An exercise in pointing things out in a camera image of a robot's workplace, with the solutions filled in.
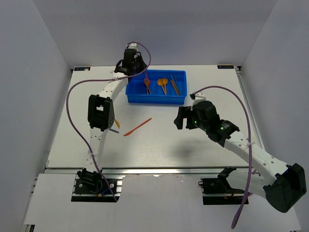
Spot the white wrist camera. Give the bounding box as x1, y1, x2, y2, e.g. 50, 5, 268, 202
190, 92, 206, 106
126, 43, 139, 52

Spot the red-orange plastic knife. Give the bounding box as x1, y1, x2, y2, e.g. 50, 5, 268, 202
123, 118, 152, 137

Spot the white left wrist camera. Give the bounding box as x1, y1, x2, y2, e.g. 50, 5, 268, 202
126, 43, 139, 52

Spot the right table label sticker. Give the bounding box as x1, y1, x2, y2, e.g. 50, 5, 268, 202
217, 65, 234, 69

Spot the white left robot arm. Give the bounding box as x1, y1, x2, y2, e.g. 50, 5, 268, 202
84, 43, 147, 173

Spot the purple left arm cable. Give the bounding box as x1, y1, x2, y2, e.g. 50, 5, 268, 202
66, 42, 152, 203

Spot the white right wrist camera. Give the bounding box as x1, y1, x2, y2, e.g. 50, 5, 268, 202
190, 92, 206, 106

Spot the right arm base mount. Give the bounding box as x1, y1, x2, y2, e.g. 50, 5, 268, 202
198, 167, 244, 205

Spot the grey-blue chopstick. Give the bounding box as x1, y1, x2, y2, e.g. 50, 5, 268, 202
174, 77, 181, 95
171, 75, 180, 96

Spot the table label sticker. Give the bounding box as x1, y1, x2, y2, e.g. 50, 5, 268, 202
74, 67, 91, 72
217, 65, 234, 69

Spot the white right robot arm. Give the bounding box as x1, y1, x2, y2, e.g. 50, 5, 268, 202
174, 101, 307, 213

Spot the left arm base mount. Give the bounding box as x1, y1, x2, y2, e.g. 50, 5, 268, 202
71, 169, 121, 203

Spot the blue divided plastic bin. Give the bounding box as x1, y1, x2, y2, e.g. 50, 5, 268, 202
126, 70, 187, 105

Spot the orange plastic knife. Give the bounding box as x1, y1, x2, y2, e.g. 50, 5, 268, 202
114, 119, 120, 129

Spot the red-orange fork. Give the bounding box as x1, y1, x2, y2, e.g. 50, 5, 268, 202
144, 71, 150, 88

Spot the left table label sticker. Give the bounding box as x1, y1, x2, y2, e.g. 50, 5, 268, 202
74, 67, 91, 72

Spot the orange spoon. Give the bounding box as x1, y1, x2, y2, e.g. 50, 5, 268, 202
157, 79, 166, 95
162, 78, 168, 95

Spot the orange fork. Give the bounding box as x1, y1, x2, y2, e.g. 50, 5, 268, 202
144, 78, 151, 94
144, 78, 149, 94

